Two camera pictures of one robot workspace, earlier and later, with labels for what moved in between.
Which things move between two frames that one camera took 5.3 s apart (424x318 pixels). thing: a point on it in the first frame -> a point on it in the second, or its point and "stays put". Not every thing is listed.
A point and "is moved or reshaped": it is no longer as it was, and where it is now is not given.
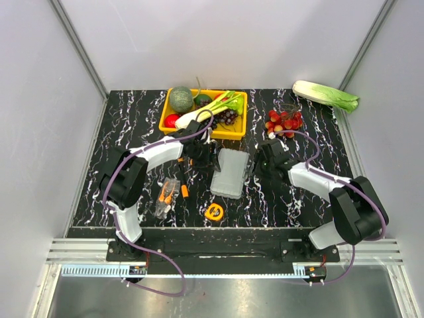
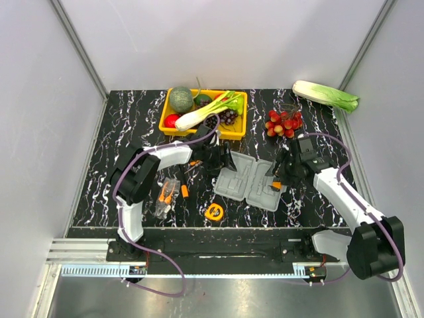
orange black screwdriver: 184,187 stays put
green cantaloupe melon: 181,99 stays put
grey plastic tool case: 229,182 is moved or reshaped
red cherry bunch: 282,121 stays put
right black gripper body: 259,160 -> 285,167
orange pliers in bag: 169,188 stays put
